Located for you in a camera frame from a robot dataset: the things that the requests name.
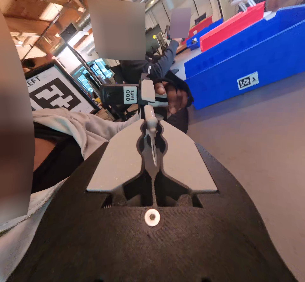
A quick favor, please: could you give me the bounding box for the framed marker sign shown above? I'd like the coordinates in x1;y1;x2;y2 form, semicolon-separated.
25;60;100;114

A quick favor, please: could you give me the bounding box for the blue bin white tag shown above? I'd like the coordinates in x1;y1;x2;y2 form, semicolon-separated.
184;4;305;110

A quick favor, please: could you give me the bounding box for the short white cable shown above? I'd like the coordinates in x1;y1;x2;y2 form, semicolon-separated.
144;104;159;167

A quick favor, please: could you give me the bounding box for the grey air vent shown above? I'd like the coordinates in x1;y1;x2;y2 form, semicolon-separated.
60;22;77;40

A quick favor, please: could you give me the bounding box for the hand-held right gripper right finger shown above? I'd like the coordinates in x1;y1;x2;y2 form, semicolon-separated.
155;119;218;206

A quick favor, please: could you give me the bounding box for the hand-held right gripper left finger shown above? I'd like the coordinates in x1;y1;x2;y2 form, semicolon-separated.
86;119;153;206

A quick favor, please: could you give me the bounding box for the red plastic bin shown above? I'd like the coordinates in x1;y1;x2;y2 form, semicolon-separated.
188;16;213;38
200;1;266;53

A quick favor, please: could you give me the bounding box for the blue plastic bin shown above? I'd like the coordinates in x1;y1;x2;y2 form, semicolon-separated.
186;18;224;50

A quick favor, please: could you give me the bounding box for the person's left forearm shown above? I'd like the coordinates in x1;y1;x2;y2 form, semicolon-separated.
32;107;141;161

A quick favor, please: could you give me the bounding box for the grey desk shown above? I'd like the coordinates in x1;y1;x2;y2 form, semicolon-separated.
170;46;305;282

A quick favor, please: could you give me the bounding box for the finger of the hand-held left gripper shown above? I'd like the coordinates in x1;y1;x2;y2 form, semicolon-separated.
141;79;156;103

